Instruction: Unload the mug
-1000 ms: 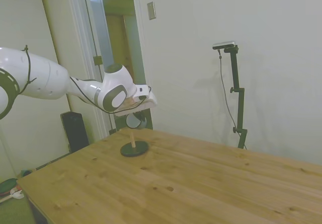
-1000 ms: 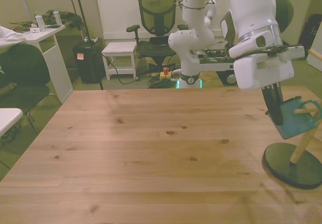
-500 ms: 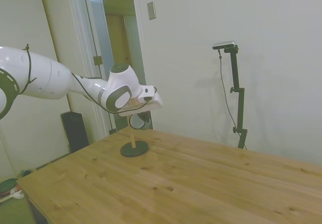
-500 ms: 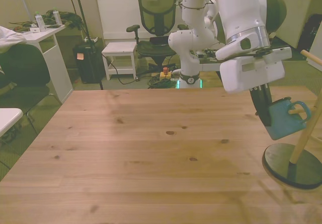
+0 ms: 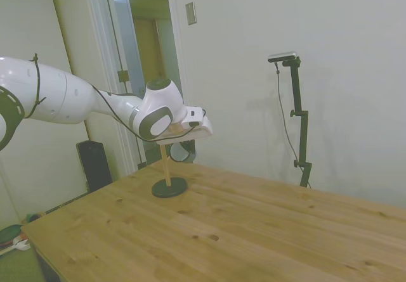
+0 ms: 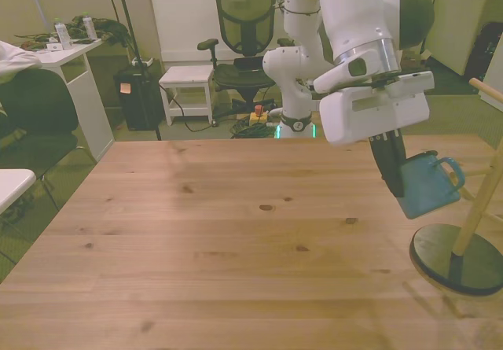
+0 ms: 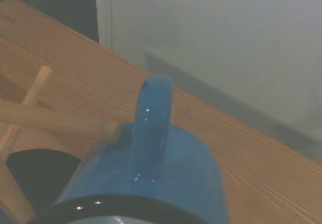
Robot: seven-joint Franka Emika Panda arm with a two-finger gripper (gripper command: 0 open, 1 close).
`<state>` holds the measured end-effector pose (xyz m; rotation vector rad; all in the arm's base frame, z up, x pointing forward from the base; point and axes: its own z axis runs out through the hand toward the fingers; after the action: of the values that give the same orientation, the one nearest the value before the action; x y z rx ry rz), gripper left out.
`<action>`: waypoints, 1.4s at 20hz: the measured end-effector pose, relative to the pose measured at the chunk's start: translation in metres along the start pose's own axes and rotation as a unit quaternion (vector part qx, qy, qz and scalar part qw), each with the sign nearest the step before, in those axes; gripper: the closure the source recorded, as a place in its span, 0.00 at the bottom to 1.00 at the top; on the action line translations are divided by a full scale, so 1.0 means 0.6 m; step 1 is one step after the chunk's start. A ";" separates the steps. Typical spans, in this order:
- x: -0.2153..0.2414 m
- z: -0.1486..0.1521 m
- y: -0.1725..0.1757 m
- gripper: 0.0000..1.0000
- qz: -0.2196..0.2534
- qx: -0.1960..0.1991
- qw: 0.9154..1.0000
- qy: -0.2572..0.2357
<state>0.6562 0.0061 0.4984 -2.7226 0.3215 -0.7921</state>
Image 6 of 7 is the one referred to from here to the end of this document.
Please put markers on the orange sticky note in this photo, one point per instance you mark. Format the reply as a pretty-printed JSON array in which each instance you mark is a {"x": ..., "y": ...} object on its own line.
[{"x": 125, "y": 88}]

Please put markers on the clear plastic bottle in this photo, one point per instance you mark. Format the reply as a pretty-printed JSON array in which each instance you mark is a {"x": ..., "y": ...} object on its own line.
[
  {"x": 63, "y": 35},
  {"x": 89, "y": 27}
]

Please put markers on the small white stool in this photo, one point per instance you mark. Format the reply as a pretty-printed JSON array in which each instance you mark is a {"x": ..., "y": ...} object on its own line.
[{"x": 188, "y": 74}]

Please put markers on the black tripod stand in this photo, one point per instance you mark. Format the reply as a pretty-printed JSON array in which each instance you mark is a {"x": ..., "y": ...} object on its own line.
[{"x": 128, "y": 15}]

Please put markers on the person arm white sleeve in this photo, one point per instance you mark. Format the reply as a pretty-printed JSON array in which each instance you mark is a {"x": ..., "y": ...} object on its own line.
[{"x": 15, "y": 61}]

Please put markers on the small white box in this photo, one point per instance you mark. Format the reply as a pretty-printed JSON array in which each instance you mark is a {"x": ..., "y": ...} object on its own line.
[{"x": 53, "y": 46}]

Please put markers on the black mesh office chair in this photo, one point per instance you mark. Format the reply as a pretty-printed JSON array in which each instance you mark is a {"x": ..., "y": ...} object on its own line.
[{"x": 245, "y": 19}]

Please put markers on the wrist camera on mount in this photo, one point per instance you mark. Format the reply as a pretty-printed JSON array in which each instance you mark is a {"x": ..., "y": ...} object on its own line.
[{"x": 412, "y": 80}]

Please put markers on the black paper shredder bin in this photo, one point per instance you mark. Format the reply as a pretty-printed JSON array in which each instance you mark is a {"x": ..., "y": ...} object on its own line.
[{"x": 137, "y": 106}]

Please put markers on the black upright case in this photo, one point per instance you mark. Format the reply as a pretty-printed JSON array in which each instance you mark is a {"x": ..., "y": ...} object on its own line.
[{"x": 483, "y": 51}]

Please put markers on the black side chair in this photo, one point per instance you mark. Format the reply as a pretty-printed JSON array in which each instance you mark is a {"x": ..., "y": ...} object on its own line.
[{"x": 35, "y": 102}]

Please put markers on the blue enamel mug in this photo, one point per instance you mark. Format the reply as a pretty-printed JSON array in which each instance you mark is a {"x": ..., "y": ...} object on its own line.
[{"x": 428, "y": 188}]

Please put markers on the white table corner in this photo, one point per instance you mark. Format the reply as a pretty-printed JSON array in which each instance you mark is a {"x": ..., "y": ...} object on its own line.
[{"x": 12, "y": 185}]

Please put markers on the white desk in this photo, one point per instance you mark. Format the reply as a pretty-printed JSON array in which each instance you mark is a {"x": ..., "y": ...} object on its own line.
[{"x": 70, "y": 53}]

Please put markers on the camouflage cloth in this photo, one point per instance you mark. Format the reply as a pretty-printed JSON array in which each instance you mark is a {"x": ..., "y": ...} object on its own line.
[{"x": 106, "y": 27}]

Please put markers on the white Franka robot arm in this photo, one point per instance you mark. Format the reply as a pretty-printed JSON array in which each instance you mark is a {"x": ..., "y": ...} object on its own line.
[{"x": 353, "y": 19}]

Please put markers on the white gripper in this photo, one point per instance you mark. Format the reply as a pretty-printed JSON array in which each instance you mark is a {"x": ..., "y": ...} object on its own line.
[{"x": 373, "y": 122}]

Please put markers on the wooden mug tree stand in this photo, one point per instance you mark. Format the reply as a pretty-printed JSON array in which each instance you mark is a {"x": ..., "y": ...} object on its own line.
[{"x": 452, "y": 263}]

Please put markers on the yellow emergency stop button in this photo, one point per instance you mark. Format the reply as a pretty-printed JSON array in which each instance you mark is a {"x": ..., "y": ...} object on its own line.
[{"x": 258, "y": 118}]

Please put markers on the cardboard box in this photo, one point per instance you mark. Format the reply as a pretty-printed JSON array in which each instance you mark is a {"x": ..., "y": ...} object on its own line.
[{"x": 416, "y": 61}]

